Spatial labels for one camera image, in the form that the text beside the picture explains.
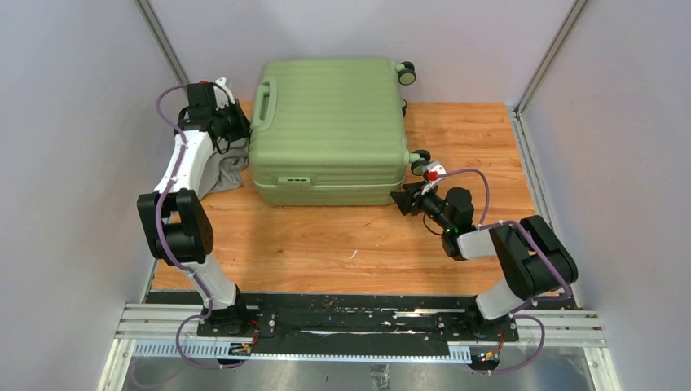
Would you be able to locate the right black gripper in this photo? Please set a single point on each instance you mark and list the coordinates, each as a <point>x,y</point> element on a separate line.
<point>404,199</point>

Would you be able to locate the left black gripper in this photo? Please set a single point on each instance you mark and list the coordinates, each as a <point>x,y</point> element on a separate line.
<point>244,129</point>

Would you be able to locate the green suitcase wheel lid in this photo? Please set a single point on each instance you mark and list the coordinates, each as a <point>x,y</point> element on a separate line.
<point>419,160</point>

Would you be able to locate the green suitcase blue lining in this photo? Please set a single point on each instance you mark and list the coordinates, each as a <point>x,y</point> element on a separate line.
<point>328,132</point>

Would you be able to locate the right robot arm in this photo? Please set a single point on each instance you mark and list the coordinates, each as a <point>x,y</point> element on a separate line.
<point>536,265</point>

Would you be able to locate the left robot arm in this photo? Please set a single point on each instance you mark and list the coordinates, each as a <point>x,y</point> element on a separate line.
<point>211,142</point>

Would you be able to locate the crumpled grey-green cloth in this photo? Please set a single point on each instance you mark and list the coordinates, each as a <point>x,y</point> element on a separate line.
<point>222,172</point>

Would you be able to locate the green suitcase wheel middle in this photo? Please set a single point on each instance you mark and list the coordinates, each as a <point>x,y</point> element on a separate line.
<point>404,105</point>

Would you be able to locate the green suitcase wheel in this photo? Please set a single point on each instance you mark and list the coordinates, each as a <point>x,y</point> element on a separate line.
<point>404,105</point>
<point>406,73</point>

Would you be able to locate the green suitcase wheel rear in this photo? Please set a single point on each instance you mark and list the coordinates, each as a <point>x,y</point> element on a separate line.
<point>406,73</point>

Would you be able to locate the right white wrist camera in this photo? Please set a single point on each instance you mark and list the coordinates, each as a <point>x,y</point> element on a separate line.
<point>434,172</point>

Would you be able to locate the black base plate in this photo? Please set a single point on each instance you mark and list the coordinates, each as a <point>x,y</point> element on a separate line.
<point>348,324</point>

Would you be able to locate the aluminium frame rail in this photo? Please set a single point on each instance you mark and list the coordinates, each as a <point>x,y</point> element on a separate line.
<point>559,347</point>

